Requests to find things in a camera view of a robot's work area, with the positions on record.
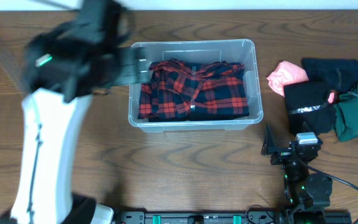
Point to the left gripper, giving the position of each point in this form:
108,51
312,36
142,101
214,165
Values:
124,58

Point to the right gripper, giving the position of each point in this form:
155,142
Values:
269,147

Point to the black garment with grey stripe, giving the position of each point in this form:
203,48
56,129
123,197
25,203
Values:
320,118

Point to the red plaid flannel shirt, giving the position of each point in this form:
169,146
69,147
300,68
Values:
178,88

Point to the pink garment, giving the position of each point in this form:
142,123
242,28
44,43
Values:
291,81

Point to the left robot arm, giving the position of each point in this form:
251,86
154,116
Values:
63,69

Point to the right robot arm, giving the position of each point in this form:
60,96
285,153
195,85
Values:
308,194

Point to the clear plastic storage container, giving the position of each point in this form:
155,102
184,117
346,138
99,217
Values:
202,51

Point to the dark green folded garment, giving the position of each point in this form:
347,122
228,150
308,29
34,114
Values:
346,125

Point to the dark navy folded garment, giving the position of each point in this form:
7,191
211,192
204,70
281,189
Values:
340,74

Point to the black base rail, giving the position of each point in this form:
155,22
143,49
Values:
251,216

